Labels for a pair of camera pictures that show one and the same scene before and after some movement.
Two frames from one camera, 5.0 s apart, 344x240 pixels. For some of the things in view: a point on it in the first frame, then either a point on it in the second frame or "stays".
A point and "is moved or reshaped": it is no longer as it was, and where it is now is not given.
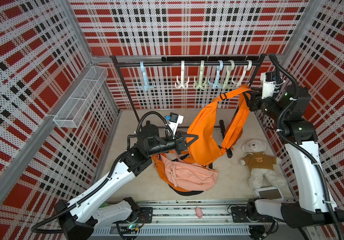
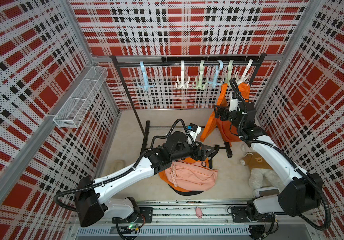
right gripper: [254, 99] -> [220, 109]
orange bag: [238, 135] is moved or reshaped
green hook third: [201, 84] stays
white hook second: [183, 83] stays
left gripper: [179, 144] -> [194, 149]
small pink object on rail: [199, 212] stays
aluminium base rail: [192, 218] stays
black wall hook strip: [170, 58] stays
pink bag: [191, 176] stays
